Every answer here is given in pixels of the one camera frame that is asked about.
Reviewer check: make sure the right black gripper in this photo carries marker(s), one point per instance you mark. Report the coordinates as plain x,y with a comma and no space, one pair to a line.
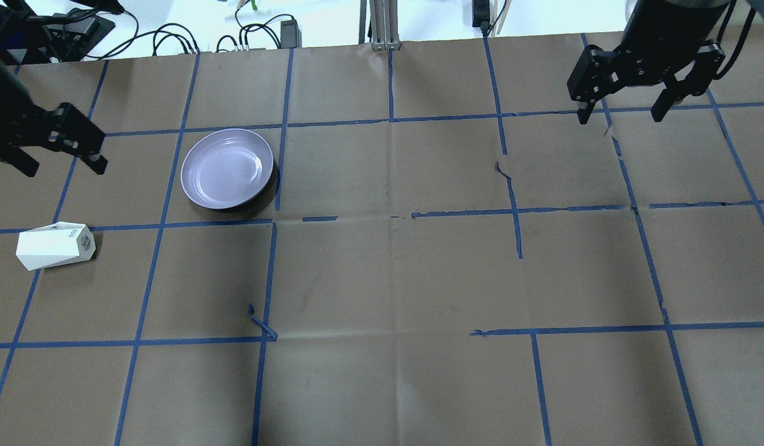
662,44

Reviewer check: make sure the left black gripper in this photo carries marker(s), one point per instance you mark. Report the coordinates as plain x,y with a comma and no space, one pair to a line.
8,102

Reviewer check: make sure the white faceted cup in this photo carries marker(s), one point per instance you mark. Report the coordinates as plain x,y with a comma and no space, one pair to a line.
62,243

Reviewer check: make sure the lavender plate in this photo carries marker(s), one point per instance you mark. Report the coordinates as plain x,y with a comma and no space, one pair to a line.
227,169

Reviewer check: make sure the black power adapter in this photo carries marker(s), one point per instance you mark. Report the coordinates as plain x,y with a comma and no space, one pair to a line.
290,34

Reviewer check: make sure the aluminium frame post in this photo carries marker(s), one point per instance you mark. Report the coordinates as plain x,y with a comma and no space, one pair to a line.
378,25

